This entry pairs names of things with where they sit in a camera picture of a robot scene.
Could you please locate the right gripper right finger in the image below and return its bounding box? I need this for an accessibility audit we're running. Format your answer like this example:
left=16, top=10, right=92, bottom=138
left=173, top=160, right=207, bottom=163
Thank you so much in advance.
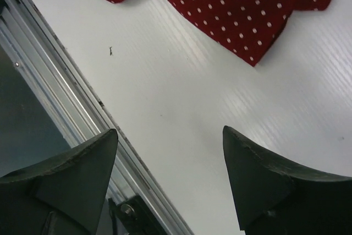
left=223, top=126, right=351, bottom=234

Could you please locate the aluminium rail frame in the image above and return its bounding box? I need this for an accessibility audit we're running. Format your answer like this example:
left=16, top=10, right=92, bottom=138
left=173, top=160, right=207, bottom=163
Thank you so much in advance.
left=1, top=0, right=192, bottom=234

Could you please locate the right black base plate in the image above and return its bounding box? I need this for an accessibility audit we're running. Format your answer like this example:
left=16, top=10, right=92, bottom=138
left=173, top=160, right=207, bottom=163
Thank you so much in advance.
left=108, top=195, right=167, bottom=235

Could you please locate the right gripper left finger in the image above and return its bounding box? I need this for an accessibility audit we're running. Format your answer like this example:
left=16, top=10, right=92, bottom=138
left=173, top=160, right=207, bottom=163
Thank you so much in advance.
left=1, top=129, right=118, bottom=234

